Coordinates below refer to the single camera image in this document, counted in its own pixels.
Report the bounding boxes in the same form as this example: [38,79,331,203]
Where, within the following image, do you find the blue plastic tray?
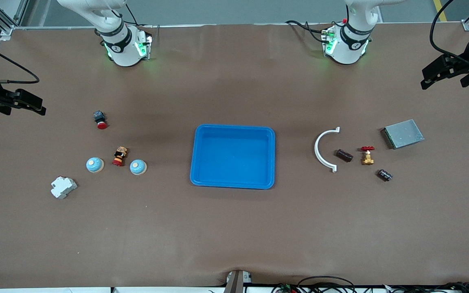
[190,124,276,190]

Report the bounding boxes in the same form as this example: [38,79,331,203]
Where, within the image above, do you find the silver metal electronics module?
[381,119,425,150]

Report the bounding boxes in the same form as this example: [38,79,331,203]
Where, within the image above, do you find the white circuit breaker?
[50,176,78,199]

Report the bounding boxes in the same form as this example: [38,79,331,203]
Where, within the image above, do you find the red emergency stop yellow collar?
[112,146,129,167]

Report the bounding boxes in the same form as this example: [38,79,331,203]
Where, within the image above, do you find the brown table mat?
[0,22,469,288]

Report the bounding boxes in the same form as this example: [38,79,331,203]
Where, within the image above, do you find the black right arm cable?
[0,36,40,85]

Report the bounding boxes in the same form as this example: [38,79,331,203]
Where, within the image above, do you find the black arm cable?
[429,0,469,68]
[0,36,40,85]

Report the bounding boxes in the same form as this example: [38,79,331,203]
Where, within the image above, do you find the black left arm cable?
[429,0,469,68]

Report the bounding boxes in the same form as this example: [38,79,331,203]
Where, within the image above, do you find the red button black switch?
[93,110,108,130]

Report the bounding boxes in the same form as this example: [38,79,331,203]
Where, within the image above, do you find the brass valve red handle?
[361,146,375,166]

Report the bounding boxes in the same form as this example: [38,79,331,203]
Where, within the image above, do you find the white half-ring pipe clamp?
[314,127,340,173]

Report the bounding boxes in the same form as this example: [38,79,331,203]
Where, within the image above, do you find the black base power cable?
[285,20,329,44]

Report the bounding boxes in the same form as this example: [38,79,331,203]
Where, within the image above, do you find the black cable bundle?
[383,282,469,293]

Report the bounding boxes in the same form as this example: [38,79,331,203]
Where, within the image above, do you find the black looped cable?
[297,276,357,293]

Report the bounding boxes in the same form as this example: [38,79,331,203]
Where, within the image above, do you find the coloured wire bundle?
[271,283,300,293]

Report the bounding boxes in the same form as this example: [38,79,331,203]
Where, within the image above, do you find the grey metal table bracket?
[225,270,253,293]

